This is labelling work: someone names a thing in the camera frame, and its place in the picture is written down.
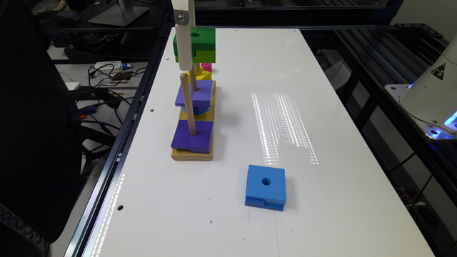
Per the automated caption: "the black computer mouse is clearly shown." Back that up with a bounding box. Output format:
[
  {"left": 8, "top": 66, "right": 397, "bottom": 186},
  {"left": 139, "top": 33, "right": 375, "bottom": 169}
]
[{"left": 54, "top": 11, "right": 81, "bottom": 24}]

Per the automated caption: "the blue block under purple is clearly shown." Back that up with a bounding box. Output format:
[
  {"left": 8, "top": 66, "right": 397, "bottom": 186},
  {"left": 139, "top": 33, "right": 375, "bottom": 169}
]
[{"left": 193, "top": 107, "right": 210, "bottom": 116}]

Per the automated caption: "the blue square block with hole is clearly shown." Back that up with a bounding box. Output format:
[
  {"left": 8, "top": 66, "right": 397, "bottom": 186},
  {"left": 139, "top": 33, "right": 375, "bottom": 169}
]
[{"left": 245, "top": 165, "right": 286, "bottom": 211}]

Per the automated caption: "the white power strip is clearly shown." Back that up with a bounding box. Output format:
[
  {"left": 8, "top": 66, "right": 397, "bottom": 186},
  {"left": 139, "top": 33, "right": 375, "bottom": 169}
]
[{"left": 94, "top": 61, "right": 133, "bottom": 73}]

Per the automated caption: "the front wooden peg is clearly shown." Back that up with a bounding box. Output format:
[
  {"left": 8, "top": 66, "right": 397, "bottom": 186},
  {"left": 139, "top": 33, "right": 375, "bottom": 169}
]
[{"left": 180, "top": 73, "right": 196, "bottom": 136}]

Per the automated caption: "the black cables bundle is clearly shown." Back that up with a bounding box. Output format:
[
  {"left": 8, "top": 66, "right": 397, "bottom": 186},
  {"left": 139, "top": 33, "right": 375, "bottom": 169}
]
[{"left": 67, "top": 63, "right": 147, "bottom": 158}]

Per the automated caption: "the middle wooden peg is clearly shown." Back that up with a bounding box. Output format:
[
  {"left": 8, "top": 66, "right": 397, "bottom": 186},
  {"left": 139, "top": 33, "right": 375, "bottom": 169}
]
[{"left": 189, "top": 67, "right": 198, "bottom": 94}]

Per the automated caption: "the green square block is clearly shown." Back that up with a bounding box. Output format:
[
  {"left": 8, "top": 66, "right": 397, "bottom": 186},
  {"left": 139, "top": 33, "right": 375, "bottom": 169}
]
[{"left": 173, "top": 27, "right": 216, "bottom": 63}]

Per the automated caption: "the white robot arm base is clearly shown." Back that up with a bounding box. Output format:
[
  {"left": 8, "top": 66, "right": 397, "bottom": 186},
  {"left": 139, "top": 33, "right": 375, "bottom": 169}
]
[{"left": 384, "top": 39, "right": 456, "bottom": 140}]

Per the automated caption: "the rear wooden peg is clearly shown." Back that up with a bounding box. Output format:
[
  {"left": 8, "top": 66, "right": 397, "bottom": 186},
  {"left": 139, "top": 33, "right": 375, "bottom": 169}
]
[{"left": 194, "top": 63, "right": 201, "bottom": 76}]

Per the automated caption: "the yellow block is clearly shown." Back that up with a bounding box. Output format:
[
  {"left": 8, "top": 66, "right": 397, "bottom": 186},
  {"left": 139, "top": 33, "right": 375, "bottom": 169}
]
[{"left": 196, "top": 67, "right": 212, "bottom": 80}]

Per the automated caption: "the pink cylinder block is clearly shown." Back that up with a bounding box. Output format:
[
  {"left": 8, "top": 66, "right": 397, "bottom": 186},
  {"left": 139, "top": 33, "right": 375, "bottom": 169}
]
[{"left": 201, "top": 63, "right": 212, "bottom": 72}]

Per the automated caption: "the silver monitor stand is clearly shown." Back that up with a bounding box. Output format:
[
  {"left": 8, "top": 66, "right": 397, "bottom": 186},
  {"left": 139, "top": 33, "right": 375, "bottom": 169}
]
[{"left": 89, "top": 0, "right": 149, "bottom": 27}]

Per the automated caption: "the wooden peg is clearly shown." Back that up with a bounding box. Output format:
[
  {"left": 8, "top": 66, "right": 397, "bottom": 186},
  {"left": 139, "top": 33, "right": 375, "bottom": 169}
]
[
  {"left": 189, "top": 67, "right": 198, "bottom": 94},
  {"left": 180, "top": 73, "right": 196, "bottom": 136},
  {"left": 194, "top": 63, "right": 201, "bottom": 76}
]

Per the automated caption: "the light purple square block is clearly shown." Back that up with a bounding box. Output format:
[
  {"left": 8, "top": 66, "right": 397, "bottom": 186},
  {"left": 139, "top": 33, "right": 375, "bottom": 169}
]
[{"left": 175, "top": 80, "right": 214, "bottom": 107}]

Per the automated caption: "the wooden base board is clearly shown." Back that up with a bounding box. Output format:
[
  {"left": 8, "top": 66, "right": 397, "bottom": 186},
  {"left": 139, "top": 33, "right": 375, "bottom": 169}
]
[{"left": 171, "top": 81, "right": 216, "bottom": 161}]

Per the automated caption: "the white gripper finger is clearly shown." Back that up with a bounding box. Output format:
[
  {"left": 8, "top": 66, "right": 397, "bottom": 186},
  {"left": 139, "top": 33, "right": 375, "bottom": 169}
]
[
  {"left": 189, "top": 0, "right": 196, "bottom": 27},
  {"left": 171, "top": 0, "right": 193, "bottom": 71}
]

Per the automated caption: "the black office chair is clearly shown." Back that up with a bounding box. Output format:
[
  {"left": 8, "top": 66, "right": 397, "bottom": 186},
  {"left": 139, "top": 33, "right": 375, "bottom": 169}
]
[{"left": 1, "top": 1, "right": 82, "bottom": 256}]

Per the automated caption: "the dark purple square block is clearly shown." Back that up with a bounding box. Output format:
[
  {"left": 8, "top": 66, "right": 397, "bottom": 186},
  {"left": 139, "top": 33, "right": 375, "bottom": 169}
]
[{"left": 171, "top": 120, "right": 214, "bottom": 153}]

